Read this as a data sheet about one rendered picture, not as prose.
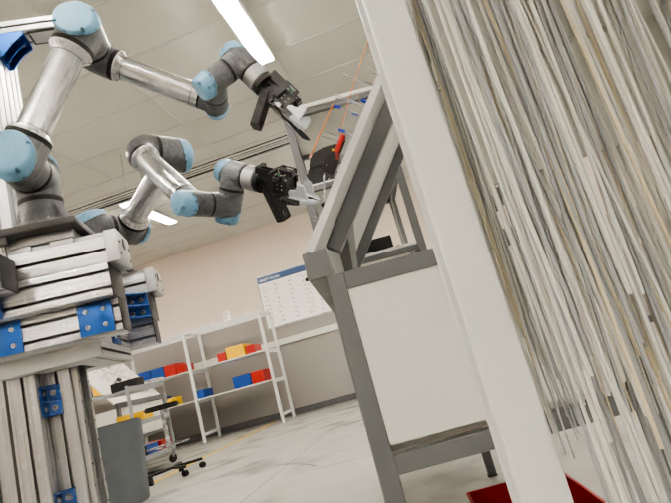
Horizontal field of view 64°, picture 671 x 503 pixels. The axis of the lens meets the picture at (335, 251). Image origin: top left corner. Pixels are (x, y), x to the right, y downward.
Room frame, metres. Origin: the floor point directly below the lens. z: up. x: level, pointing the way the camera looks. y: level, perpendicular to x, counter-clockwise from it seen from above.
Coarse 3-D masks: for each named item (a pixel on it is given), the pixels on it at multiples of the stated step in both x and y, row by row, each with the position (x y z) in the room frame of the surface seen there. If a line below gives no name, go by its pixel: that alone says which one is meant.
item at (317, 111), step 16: (336, 96) 2.39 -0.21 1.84; (352, 96) 2.40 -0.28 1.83; (320, 112) 2.43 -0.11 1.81; (336, 112) 2.53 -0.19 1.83; (288, 128) 2.40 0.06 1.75; (320, 128) 2.66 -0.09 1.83; (336, 128) 2.71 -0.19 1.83; (352, 128) 2.77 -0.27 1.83; (304, 144) 2.80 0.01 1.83; (320, 144) 2.86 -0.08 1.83; (304, 160) 2.97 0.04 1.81; (304, 176) 2.40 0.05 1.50; (400, 176) 2.40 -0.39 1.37; (320, 192) 2.52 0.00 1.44; (320, 208) 2.79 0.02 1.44; (400, 224) 2.95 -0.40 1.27; (416, 224) 2.40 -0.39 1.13; (400, 240) 2.97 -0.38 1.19; (416, 240) 2.40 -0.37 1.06; (368, 256) 2.40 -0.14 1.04; (384, 256) 2.40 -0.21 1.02; (336, 320) 2.40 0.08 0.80; (464, 432) 2.40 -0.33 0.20
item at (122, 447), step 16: (112, 432) 4.16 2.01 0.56; (128, 432) 4.23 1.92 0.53; (112, 448) 4.16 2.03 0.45; (128, 448) 4.22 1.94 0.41; (144, 448) 4.41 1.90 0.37; (112, 464) 4.16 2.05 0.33; (128, 464) 4.21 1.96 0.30; (144, 464) 4.36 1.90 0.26; (112, 480) 4.16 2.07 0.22; (128, 480) 4.21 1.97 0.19; (144, 480) 4.33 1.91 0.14; (112, 496) 4.16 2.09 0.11; (128, 496) 4.20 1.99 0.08; (144, 496) 4.31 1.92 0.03
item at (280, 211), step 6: (264, 192) 1.48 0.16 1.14; (270, 198) 1.48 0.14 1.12; (270, 204) 1.49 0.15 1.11; (276, 204) 1.49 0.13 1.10; (282, 204) 1.51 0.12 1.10; (276, 210) 1.50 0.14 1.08; (282, 210) 1.51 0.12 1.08; (288, 210) 1.53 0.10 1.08; (276, 216) 1.51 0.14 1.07; (282, 216) 1.51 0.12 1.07; (288, 216) 1.53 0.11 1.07
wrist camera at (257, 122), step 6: (264, 90) 1.39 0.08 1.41; (264, 96) 1.39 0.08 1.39; (258, 102) 1.39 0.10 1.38; (264, 102) 1.39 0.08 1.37; (258, 108) 1.39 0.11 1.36; (264, 108) 1.40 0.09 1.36; (258, 114) 1.40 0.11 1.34; (264, 114) 1.42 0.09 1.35; (252, 120) 1.40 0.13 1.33; (258, 120) 1.40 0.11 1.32; (264, 120) 1.42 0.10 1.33; (252, 126) 1.41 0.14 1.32; (258, 126) 1.41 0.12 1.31
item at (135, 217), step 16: (160, 144) 1.63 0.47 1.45; (176, 144) 1.68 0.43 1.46; (176, 160) 1.69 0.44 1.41; (192, 160) 1.74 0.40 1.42; (144, 176) 1.79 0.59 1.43; (144, 192) 1.81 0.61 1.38; (160, 192) 1.82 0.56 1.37; (128, 208) 1.88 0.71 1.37; (144, 208) 1.86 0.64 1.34; (128, 224) 1.91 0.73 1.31; (144, 224) 1.95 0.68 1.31; (128, 240) 1.96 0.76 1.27; (144, 240) 2.01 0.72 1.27
